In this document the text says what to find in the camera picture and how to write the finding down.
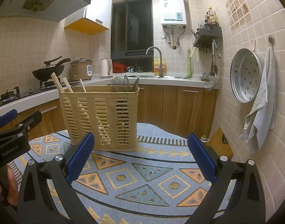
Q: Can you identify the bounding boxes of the yellow detergent bottle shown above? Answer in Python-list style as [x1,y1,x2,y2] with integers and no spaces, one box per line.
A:
[154,58,166,76]

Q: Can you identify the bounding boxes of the grey hanging towel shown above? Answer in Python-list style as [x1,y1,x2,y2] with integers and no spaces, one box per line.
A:
[240,48,276,154]

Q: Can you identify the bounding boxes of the wooden cutting board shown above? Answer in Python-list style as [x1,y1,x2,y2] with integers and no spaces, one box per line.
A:
[205,127,233,159]

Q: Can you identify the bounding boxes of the round metal steamer tray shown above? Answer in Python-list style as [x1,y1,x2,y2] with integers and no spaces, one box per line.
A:
[230,48,263,103]

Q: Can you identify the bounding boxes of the dark grey plastic spoon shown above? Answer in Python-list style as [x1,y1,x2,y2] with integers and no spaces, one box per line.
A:
[123,75,131,92]

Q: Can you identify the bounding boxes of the green bottle brush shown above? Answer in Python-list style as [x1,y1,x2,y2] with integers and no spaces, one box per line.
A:
[186,49,192,78]

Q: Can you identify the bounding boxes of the white electric kettle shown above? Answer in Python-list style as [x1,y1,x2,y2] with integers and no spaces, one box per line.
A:
[100,58,113,78]

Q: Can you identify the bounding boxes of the brown rice cooker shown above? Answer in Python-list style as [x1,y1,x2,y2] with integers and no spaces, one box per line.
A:
[68,58,93,81]

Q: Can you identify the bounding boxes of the clear plastic spoon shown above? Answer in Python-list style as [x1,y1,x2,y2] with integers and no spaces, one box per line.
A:
[110,77,124,93]

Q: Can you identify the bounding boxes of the black wok on stove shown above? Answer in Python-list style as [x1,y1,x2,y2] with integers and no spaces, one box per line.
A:
[32,56,71,82]

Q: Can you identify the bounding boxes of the steel sink faucet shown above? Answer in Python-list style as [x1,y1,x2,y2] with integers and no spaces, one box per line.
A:
[145,45,165,78]

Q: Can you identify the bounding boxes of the black wall spice shelf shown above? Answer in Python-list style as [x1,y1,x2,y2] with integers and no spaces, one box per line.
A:
[193,26,222,49]

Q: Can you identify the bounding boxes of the wooden chopstick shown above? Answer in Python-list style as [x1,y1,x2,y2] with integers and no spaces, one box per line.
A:
[51,72,64,93]
[63,77,73,93]
[80,79,87,92]

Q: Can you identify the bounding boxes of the white wall cabinet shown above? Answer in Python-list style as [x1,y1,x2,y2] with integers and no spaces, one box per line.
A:
[64,0,113,35]

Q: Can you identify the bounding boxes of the black gas stove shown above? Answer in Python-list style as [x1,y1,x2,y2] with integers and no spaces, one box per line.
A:
[0,80,56,107]

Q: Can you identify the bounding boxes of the beige plastic utensil basket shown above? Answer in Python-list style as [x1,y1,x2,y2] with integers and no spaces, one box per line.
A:
[59,85,139,152]

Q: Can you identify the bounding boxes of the dark kitchen window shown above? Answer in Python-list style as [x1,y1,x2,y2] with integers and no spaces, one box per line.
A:
[110,0,154,59]

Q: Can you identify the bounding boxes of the blue patterned table mat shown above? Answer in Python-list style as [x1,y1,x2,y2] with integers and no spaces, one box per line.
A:
[7,122,237,224]

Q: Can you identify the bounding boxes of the person's left hand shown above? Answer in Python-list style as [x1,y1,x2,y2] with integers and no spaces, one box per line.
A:
[0,164,19,206]

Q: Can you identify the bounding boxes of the range hood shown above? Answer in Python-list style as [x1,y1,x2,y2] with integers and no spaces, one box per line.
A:
[0,0,91,22]

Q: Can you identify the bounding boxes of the white water heater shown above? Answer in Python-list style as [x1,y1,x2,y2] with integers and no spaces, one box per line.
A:
[159,0,187,27]

